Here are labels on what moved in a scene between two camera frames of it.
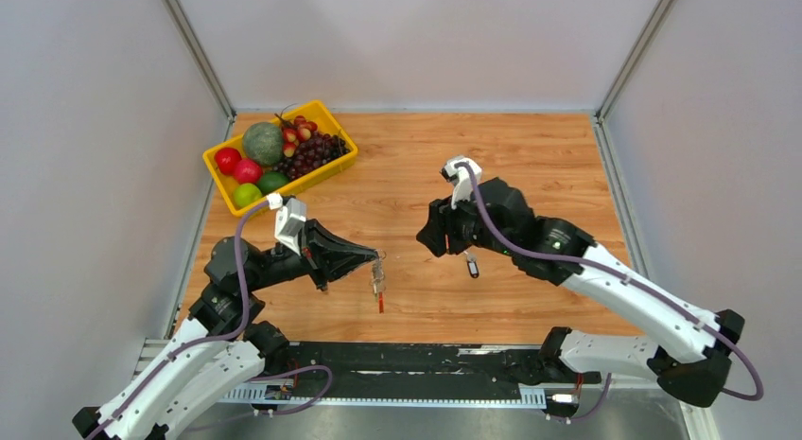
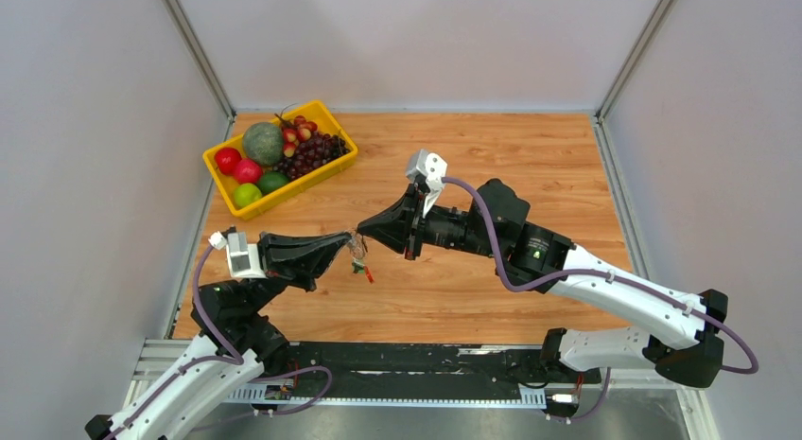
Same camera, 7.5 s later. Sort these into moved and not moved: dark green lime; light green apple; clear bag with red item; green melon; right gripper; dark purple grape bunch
Moved: clear bag with red item; right gripper
Not moved: dark purple grape bunch; green melon; light green apple; dark green lime
